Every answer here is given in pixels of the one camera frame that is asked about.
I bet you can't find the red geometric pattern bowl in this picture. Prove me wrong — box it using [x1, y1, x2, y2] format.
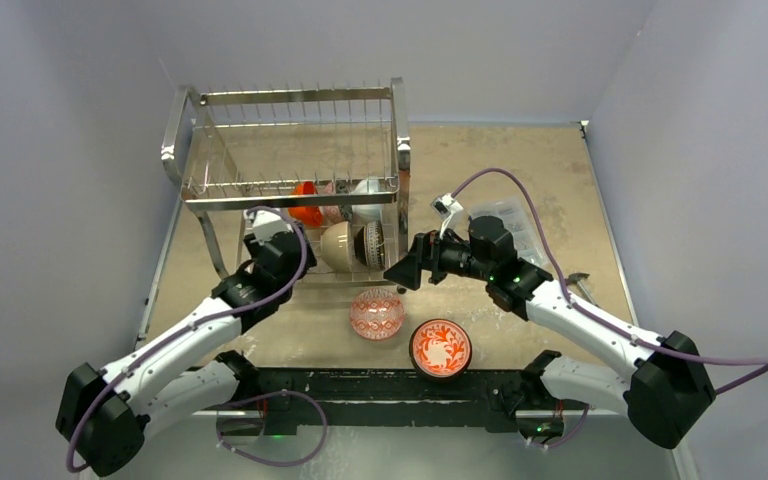
[349, 288, 406, 341]

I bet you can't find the beige speckled bowl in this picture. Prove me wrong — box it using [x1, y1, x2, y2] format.
[320, 221, 355, 273]

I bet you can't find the white bowl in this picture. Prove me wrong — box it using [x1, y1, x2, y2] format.
[350, 177, 387, 225]

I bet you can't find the steel two-tier dish rack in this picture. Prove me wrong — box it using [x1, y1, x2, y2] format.
[160, 77, 411, 286]

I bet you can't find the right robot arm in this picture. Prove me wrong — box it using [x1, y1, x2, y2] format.
[383, 216, 716, 449]

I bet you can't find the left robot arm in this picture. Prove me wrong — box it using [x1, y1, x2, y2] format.
[55, 222, 316, 477]

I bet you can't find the clear plastic screw box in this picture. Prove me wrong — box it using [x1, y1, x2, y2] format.
[468, 197, 549, 267]

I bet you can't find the red floral pattern bowl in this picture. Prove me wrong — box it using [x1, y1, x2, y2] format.
[409, 318, 473, 382]

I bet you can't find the black hex key tool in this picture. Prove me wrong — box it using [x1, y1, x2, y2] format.
[565, 272, 598, 306]

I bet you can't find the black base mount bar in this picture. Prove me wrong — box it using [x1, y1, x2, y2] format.
[207, 368, 584, 436]

